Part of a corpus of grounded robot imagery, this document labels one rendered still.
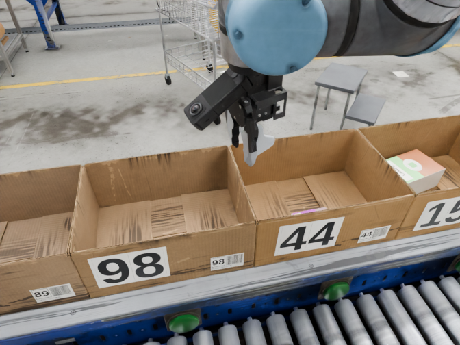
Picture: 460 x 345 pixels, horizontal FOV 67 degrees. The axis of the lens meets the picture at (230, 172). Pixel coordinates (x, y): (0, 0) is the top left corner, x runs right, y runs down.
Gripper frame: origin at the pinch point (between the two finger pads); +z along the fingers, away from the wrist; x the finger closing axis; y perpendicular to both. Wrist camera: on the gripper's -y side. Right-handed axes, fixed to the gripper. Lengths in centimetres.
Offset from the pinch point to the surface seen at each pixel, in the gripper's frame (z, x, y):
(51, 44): 155, 416, -44
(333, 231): 25.1, -12.2, 18.6
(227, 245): 21.6, -5.4, -6.4
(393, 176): 20.5, -8.0, 39.9
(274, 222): 17.3, -7.5, 4.3
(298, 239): 24.9, -10.0, 9.8
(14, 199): 24, 35, -50
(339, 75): 106, 133, 157
